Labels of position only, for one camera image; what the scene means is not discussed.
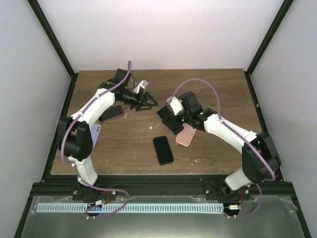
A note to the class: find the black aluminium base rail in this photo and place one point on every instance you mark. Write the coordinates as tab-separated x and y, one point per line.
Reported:
210	187

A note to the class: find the pink phone case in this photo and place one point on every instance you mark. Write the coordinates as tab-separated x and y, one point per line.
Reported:
186	135

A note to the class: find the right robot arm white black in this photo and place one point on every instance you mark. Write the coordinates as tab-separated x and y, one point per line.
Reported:
260	158

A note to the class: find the black phone case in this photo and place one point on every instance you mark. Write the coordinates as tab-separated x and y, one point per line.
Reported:
163	150

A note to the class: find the right black frame post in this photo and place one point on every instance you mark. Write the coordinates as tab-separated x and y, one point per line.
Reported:
285	6

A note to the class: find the black smartphone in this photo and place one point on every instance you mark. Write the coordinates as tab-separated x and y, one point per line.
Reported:
163	150

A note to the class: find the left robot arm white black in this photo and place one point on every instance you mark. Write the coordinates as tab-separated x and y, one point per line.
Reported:
74	133

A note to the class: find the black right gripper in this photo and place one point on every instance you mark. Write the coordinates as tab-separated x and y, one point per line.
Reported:
170	121

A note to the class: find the dark red smartphone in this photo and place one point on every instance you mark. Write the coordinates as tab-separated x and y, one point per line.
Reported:
110	113

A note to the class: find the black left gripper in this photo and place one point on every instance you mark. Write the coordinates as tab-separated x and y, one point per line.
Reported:
142	101

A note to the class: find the black frame post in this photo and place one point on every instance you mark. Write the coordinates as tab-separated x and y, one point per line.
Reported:
285	6
36	8

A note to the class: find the white slotted cable duct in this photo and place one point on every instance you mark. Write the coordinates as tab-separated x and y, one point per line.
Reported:
200	208

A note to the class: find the lavender phone case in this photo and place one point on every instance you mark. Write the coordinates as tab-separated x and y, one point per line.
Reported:
95	131

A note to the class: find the blue smartphone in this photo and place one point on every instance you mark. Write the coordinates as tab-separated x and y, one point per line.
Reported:
164	111

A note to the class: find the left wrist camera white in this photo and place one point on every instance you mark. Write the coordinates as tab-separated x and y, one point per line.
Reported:
140	86

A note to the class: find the left black frame post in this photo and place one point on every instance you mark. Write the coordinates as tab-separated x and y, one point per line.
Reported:
36	8

